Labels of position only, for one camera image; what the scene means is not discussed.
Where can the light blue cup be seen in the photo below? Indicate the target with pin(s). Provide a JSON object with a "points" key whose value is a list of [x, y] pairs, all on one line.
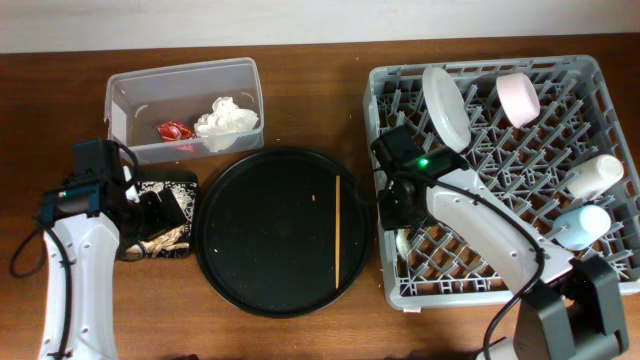
{"points": [[579, 228]]}

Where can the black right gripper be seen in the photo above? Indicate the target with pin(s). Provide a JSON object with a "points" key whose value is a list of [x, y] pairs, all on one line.
{"points": [[389, 218]]}

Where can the black rectangular tray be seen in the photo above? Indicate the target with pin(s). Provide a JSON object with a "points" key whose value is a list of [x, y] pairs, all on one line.
{"points": [[187, 250]]}

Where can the white cup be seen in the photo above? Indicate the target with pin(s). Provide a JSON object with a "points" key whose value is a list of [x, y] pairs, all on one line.
{"points": [[593, 177]]}

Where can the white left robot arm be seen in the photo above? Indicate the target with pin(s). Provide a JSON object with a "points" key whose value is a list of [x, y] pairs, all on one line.
{"points": [[84, 229]]}

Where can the pink bowl with rice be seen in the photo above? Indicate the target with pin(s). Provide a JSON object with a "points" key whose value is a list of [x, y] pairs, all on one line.
{"points": [[518, 98]]}

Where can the grey plate with food scraps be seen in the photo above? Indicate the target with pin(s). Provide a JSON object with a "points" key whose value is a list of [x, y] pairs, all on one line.
{"points": [[446, 108]]}

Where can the red snack wrapper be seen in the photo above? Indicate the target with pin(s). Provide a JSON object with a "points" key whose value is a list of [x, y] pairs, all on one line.
{"points": [[173, 131]]}

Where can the grey dishwasher rack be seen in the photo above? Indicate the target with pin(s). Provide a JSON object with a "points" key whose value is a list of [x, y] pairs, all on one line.
{"points": [[528, 169]]}

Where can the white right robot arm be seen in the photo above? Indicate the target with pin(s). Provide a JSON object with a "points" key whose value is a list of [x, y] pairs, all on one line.
{"points": [[561, 307]]}

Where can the clear plastic waste bin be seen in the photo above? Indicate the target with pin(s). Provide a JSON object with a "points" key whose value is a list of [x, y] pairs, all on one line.
{"points": [[137, 103]]}

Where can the white plastic fork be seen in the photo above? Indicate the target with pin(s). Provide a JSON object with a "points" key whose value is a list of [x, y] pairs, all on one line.
{"points": [[403, 245]]}

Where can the wooden chopstick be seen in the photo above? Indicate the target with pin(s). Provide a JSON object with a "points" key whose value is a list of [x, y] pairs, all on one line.
{"points": [[337, 230]]}

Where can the white tissue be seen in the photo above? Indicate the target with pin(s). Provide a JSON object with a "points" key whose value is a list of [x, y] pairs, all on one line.
{"points": [[226, 118]]}

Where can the spilled rice pile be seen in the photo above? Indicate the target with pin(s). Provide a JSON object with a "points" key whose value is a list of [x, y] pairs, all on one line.
{"points": [[165, 240]]}

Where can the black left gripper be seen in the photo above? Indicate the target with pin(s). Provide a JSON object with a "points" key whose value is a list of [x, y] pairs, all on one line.
{"points": [[162, 220]]}

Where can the round black serving tray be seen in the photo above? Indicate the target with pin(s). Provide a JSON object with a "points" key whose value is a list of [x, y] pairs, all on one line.
{"points": [[265, 230]]}

